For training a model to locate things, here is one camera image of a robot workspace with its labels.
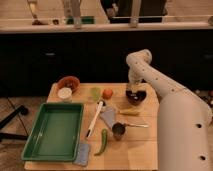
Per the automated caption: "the white cup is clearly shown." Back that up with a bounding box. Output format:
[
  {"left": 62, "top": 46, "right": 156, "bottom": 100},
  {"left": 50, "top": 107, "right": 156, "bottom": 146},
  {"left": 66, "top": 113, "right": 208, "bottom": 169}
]
[{"left": 57, "top": 87, "right": 72, "bottom": 102}]

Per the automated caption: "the purple bowl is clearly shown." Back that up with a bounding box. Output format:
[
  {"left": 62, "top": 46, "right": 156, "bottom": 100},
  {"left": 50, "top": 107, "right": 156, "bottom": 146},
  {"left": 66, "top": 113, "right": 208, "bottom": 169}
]
[{"left": 126, "top": 90, "right": 147, "bottom": 106}]

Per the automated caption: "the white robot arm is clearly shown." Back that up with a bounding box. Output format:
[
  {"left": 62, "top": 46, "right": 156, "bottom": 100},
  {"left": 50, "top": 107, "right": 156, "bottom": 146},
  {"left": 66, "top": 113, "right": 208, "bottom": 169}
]
[{"left": 126, "top": 49, "right": 213, "bottom": 171}]

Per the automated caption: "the orange bowl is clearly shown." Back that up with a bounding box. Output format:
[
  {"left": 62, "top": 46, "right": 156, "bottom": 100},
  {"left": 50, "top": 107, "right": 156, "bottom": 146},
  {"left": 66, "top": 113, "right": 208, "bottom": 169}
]
[{"left": 58, "top": 76, "right": 80, "bottom": 92}]

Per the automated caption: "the orange fruit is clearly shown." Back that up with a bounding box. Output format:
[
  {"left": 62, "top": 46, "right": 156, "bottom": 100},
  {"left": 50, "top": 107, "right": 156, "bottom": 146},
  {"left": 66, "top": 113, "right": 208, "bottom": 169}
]
[{"left": 102, "top": 88, "right": 113, "bottom": 99}]

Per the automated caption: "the blue sponge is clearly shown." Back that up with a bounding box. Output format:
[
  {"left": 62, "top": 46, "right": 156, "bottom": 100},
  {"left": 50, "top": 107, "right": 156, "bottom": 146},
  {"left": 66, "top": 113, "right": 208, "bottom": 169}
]
[{"left": 74, "top": 142, "right": 90, "bottom": 166}]

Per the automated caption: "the metal measuring cup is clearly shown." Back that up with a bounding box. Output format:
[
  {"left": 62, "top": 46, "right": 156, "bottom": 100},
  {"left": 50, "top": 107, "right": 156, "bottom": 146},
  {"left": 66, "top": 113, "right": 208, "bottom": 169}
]
[{"left": 112, "top": 122, "right": 148, "bottom": 140}]

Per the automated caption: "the green plastic tray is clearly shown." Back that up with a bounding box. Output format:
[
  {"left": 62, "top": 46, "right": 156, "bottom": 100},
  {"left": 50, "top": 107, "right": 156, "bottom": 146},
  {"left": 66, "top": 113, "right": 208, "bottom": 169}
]
[{"left": 22, "top": 103, "right": 84, "bottom": 162}]

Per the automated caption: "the grey cloth piece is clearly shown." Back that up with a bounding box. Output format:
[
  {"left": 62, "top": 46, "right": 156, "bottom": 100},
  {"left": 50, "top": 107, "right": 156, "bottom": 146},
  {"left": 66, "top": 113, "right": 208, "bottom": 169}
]
[{"left": 100, "top": 106, "right": 116, "bottom": 128}]

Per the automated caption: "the green chili pepper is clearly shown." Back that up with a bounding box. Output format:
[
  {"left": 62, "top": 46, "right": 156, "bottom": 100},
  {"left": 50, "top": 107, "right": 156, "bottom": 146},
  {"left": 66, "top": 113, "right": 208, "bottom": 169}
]
[{"left": 94, "top": 129, "right": 108, "bottom": 156}]

